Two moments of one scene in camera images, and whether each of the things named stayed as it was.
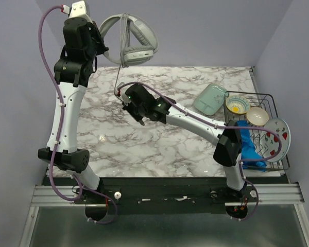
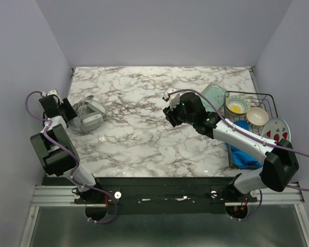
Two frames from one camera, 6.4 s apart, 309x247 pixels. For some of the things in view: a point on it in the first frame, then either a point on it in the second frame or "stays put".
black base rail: [158, 196] stays put
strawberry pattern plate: [270, 141] stays put
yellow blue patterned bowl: [238, 104] stays put
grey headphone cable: [124, 21] → [80, 106]
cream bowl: [257, 116] stays put
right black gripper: [133, 110] → [170, 116]
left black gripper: [92, 30] → [70, 112]
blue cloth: [249, 150] stays put
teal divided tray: [210, 100] stays put
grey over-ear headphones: [139, 39] → [88, 115]
